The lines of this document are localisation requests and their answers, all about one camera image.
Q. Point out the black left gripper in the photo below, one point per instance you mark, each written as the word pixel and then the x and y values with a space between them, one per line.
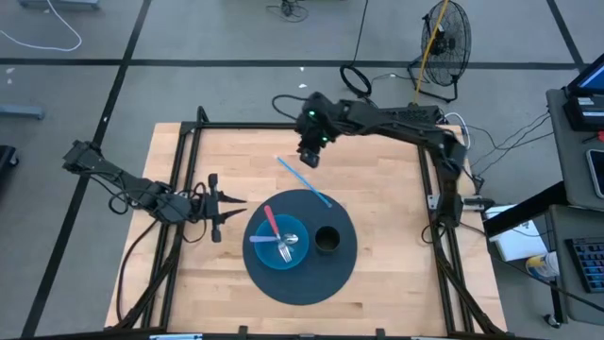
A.
pixel 213 208

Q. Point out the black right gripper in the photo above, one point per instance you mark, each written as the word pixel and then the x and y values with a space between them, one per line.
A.
pixel 318 123

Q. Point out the blue straw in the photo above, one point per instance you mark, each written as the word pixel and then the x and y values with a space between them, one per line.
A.
pixel 302 180

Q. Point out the translucent blue plastic bowl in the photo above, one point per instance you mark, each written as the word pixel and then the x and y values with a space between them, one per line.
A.
pixel 269 257

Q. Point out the tall black cup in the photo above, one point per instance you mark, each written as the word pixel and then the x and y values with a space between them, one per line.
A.
pixel 327 238

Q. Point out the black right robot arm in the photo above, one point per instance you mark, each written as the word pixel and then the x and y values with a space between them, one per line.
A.
pixel 406 125

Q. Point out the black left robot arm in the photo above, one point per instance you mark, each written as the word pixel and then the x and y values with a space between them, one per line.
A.
pixel 132 191

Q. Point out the round dark woven placemat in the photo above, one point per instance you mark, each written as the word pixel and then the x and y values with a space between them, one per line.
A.
pixel 302 283

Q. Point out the black floor fan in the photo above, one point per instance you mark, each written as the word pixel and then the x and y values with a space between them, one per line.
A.
pixel 448 47

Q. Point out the grey furniture foot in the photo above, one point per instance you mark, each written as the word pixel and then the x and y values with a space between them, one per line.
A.
pixel 21 112

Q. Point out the white box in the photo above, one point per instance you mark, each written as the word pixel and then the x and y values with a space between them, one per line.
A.
pixel 519 243

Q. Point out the white and yellow bottle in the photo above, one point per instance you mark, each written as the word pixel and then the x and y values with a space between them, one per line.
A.
pixel 542 266

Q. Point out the open laptop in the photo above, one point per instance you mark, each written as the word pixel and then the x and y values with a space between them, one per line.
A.
pixel 587 94

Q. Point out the black tablet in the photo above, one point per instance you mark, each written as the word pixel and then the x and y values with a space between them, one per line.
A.
pixel 598 172

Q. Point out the black keyboard with blue keys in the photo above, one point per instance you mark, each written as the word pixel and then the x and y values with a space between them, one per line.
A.
pixel 590 264

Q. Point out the black metal table frame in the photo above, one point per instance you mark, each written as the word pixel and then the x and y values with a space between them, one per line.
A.
pixel 236 126

